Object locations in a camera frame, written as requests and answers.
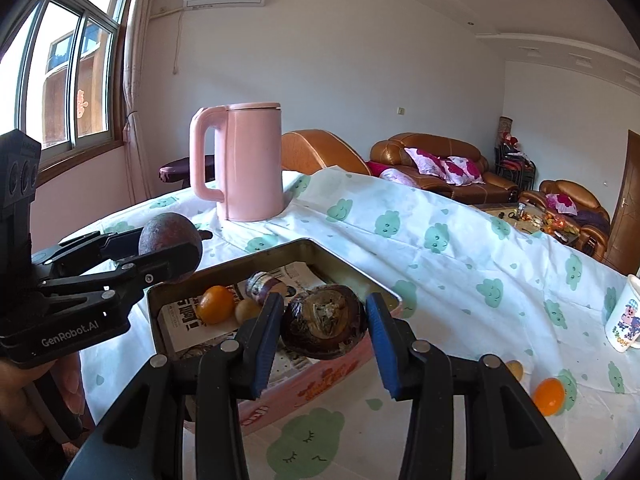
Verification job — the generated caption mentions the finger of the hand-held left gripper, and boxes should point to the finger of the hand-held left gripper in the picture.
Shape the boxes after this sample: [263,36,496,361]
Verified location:
[34,241,203,307]
[32,227,146,273]

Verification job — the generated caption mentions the pink floral cushion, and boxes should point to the pink floral cushion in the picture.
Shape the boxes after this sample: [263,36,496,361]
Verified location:
[440,159,471,186]
[404,147,448,178]
[452,156,486,183]
[545,192,576,213]

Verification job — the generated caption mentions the pink electric kettle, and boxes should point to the pink electric kettle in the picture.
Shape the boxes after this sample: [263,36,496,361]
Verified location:
[189,102,286,222]

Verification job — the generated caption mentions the brown leather armchair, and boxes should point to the brown leather armchair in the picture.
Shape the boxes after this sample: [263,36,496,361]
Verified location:
[520,179,611,261]
[281,130,373,177]

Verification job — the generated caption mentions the printed paper card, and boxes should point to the printed paper card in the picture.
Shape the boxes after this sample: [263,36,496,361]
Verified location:
[160,265,326,356]

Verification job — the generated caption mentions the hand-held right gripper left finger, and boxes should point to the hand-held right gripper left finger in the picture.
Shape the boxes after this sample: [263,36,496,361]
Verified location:
[62,292,286,480]

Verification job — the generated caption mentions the cluttered coffee table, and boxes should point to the cluttered coffee table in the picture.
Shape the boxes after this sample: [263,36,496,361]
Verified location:
[472,201,583,248]

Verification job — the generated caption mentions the pink tin box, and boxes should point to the pink tin box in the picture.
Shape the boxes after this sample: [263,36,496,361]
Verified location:
[146,238,403,433]

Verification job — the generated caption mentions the stacked dark chairs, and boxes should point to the stacked dark chairs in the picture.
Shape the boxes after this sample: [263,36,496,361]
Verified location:
[494,145,537,191]

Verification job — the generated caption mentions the dark brown chocolate snack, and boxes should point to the dark brown chocolate snack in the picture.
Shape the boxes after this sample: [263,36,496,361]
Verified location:
[280,284,370,360]

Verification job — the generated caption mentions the purple blanket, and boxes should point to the purple blanket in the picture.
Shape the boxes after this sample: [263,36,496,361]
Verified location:
[575,207,611,233]

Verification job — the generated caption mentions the brown leather sofa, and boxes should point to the brown leather sofa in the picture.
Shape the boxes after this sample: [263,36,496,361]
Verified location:
[370,132,521,205]

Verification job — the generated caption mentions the maroon padded stool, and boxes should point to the maroon padded stool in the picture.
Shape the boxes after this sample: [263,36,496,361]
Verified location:
[159,155,216,184]

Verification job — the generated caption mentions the sliding glass window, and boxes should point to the sliding glass window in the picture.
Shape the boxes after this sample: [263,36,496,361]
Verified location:
[0,0,136,166]

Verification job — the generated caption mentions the white cartoon mug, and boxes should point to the white cartoon mug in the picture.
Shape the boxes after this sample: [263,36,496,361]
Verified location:
[604,275,640,356]

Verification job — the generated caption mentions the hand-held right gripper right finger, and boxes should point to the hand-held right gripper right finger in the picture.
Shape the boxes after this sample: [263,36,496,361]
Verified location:
[364,292,583,480]

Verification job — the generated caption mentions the whole purple passion fruit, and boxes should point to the whole purple passion fruit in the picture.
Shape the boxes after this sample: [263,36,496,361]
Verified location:
[138,212,203,261]

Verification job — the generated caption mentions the brown wooden door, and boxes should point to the brown wooden door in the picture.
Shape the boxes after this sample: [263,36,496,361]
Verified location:
[602,130,640,276]

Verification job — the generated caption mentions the small yellow fruit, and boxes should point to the small yellow fruit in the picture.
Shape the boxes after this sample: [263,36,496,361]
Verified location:
[235,299,263,325]

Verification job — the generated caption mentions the person's left hand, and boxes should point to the person's left hand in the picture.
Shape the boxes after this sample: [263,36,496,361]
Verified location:
[0,357,63,438]

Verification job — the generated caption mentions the white air conditioner cord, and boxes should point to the white air conditioner cord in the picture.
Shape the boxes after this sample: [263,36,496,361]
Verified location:
[170,7,182,76]

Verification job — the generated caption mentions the beige curtain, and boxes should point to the beige curtain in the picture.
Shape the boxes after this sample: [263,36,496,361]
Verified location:
[121,0,168,206]

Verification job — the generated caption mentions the white green-print tablecloth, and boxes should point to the white green-print tablecloth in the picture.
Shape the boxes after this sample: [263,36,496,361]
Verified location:
[30,167,640,480]

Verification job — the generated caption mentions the pale pink pillow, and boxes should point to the pale pink pillow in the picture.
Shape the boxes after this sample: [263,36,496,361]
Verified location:
[379,167,418,188]

